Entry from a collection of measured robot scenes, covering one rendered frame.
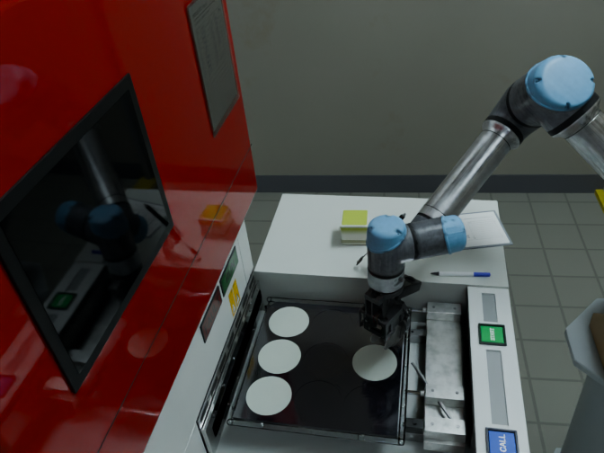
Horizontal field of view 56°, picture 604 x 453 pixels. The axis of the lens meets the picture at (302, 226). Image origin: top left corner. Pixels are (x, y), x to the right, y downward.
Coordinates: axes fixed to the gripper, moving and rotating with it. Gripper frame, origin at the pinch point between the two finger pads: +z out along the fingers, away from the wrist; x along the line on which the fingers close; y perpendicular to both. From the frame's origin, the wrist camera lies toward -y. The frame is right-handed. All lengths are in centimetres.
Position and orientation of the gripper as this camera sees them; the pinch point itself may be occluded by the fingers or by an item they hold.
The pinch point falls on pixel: (391, 340)
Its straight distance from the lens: 135.7
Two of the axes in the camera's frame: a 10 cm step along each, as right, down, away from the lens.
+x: 7.5, 3.5, -5.6
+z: 0.9, 7.9, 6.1
